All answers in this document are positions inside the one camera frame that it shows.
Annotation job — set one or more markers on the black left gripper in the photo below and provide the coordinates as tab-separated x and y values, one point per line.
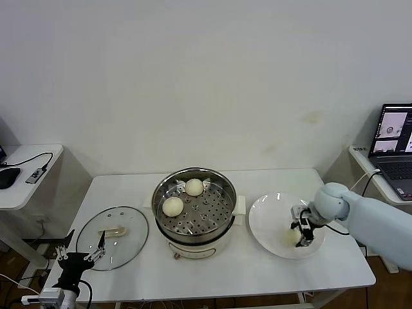
72	264

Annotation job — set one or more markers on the steel steamer basket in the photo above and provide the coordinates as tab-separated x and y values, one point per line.
206	212

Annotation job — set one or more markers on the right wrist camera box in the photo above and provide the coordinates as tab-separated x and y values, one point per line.
295	212

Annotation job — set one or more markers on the grey open laptop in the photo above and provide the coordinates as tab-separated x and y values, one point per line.
389	128

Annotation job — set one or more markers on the black computer mouse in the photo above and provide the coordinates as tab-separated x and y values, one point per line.
8	177

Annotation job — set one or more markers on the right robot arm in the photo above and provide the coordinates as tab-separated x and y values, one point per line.
370	219

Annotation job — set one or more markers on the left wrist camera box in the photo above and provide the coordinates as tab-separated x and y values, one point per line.
48	294

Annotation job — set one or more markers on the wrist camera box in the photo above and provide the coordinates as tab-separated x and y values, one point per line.
295	212
48	294

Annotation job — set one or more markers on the grey usb hub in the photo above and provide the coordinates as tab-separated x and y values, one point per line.
35	175

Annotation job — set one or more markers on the cream electric cooker base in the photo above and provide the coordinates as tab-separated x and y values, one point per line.
193	249

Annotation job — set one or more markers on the round glass lid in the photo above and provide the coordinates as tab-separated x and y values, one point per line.
112	248

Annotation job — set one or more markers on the white side table with mouse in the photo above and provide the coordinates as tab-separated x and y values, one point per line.
25	196

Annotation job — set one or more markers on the white steamed baozi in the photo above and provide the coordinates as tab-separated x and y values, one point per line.
289	239
194	187
173	206

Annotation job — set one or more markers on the white round plate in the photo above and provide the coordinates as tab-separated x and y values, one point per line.
270	219

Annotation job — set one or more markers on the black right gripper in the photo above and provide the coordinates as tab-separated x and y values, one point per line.
307	220

